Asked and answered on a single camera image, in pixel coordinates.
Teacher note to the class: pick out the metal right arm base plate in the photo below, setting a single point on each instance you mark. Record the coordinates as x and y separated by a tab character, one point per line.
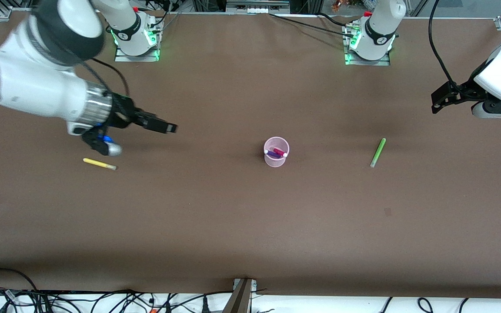
124	58

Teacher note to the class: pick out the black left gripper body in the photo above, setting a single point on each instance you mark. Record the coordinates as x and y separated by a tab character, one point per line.
460	91

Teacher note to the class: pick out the metal table edge bracket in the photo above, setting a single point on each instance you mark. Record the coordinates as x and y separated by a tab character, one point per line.
242	295

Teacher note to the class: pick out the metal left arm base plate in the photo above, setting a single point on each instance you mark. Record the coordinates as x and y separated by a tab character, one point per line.
363	63

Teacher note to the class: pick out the pink plastic cup holder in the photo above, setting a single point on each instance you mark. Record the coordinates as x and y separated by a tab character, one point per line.
274	162

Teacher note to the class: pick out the green pen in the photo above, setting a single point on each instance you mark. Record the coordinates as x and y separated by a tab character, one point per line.
378	152

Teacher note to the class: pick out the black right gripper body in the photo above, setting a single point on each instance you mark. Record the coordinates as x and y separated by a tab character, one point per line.
123	111

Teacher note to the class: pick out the pink pen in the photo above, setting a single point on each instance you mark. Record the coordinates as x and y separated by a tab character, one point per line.
280	152

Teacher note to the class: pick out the yellow pen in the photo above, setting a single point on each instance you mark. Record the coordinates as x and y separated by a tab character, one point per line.
98	163

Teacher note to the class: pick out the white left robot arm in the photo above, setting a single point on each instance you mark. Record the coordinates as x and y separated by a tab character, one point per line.
500	76

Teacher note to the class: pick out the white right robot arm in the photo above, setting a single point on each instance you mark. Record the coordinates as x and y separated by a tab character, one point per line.
28	91

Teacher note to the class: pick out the purple pen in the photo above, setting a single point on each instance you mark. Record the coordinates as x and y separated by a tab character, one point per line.
272	154

